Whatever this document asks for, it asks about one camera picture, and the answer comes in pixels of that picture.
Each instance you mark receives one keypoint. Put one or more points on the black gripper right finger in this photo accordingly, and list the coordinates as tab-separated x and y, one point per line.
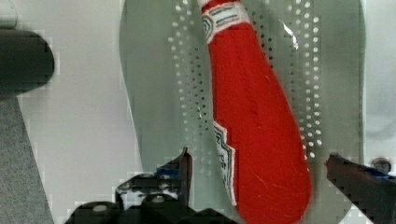
370	190

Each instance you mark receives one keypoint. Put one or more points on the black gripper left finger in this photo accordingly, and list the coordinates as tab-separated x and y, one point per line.
161	197

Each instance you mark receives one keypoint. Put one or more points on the red plush ketchup bottle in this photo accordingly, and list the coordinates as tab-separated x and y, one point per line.
261	154

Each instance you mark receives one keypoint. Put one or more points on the green strainer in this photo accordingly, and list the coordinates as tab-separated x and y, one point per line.
313	47

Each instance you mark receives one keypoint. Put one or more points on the black cylindrical cup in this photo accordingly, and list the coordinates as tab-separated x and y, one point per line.
26	62

